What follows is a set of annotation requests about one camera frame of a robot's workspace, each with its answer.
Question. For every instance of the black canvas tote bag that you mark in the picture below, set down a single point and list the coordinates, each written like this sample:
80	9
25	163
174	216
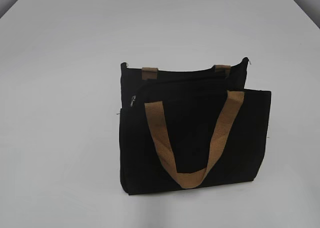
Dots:
190	129

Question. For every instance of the silver front pocket zipper pull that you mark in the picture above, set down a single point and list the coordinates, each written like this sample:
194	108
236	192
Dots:
133	100

